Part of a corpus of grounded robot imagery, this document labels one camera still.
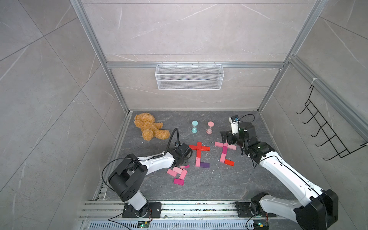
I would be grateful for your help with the pink block carried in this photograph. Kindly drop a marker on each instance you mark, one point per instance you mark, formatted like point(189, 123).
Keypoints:
point(233, 147)
point(218, 144)

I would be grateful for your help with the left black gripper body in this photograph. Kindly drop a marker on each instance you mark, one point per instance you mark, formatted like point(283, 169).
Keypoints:
point(182, 161)

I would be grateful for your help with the pink sand timer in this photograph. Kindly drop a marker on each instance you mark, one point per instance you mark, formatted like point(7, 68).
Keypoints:
point(210, 127)

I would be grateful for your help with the red block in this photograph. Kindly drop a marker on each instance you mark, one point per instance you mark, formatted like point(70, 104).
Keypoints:
point(193, 147)
point(198, 153)
point(229, 162)
point(204, 148)

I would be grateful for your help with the purple block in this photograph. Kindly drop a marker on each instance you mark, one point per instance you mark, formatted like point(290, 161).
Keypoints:
point(204, 165)

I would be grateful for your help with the light pink block tilted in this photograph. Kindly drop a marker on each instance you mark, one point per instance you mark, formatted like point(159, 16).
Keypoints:
point(177, 170)

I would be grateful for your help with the white wire mesh basket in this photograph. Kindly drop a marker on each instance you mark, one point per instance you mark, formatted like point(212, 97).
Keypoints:
point(189, 77)

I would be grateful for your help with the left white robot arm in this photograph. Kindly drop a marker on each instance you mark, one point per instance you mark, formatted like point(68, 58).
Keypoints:
point(128, 176)

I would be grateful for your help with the black wire hook rack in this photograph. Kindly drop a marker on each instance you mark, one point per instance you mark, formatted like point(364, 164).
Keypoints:
point(326, 130)

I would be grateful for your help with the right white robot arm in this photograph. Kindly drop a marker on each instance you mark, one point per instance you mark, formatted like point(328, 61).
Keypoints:
point(313, 209)

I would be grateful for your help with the teal sand timer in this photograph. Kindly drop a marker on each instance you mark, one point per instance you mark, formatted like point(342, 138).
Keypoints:
point(194, 126)

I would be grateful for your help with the brown teddy bear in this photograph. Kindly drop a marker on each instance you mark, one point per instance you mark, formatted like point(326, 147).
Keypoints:
point(149, 128)

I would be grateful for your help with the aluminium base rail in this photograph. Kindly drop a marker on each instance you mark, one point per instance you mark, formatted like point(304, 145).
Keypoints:
point(178, 215)

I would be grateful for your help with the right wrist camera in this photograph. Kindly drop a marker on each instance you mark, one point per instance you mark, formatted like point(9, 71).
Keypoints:
point(234, 121)

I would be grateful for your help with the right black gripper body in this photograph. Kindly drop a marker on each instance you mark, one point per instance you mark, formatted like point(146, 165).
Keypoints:
point(234, 139)

